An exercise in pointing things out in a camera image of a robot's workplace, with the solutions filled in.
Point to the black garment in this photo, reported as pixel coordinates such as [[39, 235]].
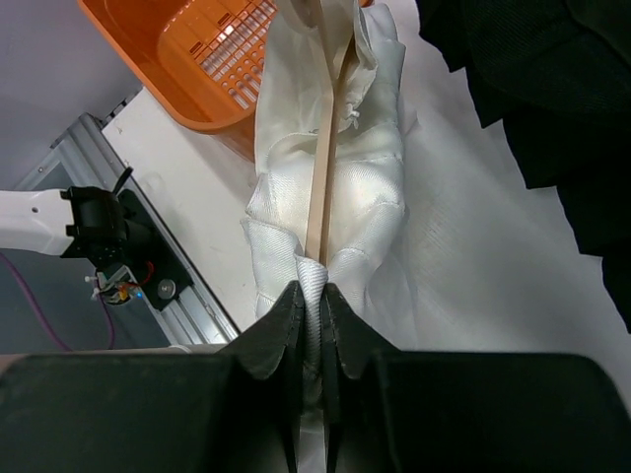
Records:
[[556, 75]]

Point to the beige wooden hanger front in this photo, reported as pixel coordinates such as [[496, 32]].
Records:
[[333, 64]]

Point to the orange plastic basket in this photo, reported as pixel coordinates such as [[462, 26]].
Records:
[[202, 60]]

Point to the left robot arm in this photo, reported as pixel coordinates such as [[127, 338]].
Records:
[[85, 223]]

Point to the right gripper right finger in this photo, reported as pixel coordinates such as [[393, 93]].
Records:
[[390, 410]]

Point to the aluminium mounting rail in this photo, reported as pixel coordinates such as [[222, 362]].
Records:
[[182, 304]]

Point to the white pleated skirt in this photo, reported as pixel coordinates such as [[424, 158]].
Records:
[[434, 239]]

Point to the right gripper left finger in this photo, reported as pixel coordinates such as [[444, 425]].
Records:
[[236, 410]]

